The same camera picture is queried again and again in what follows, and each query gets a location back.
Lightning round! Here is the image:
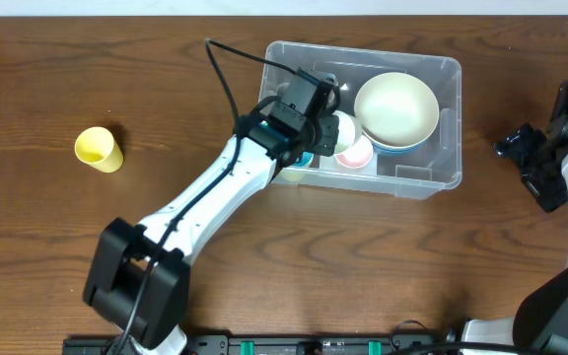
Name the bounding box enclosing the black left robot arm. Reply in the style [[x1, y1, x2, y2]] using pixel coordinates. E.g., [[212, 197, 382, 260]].
[[83, 68, 340, 354]]

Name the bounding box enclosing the clear plastic storage bin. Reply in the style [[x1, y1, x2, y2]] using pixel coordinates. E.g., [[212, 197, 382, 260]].
[[265, 40, 462, 199]]

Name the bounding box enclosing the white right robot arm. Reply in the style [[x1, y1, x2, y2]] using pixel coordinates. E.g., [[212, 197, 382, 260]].
[[459, 80, 568, 354]]

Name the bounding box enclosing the light blue cup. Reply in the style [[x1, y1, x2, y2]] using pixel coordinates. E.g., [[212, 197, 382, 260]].
[[293, 152, 314, 168]]

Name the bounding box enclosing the black cable left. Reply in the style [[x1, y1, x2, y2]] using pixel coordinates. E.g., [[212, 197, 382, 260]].
[[106, 37, 298, 355]]

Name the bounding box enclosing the beige bowl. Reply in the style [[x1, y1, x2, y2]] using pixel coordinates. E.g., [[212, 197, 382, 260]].
[[354, 72, 441, 147]]

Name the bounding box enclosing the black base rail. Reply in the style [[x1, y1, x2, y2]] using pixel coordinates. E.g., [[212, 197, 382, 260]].
[[61, 332, 559, 355]]

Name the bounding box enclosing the pink cup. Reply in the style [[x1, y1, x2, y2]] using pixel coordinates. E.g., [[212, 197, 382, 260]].
[[335, 136, 374, 169]]

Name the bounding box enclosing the dark blue bowl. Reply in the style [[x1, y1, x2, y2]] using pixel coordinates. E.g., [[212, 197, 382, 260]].
[[362, 127, 425, 155]]

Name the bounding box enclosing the yellow cup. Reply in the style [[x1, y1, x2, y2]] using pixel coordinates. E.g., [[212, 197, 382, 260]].
[[74, 126, 123, 174], [279, 166, 308, 183]]

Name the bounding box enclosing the pale blue small bowl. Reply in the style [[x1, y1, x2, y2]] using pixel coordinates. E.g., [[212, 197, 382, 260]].
[[275, 83, 290, 100]]

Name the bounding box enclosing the white cup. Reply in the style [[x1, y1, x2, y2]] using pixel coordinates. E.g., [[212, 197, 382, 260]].
[[334, 110, 362, 155]]

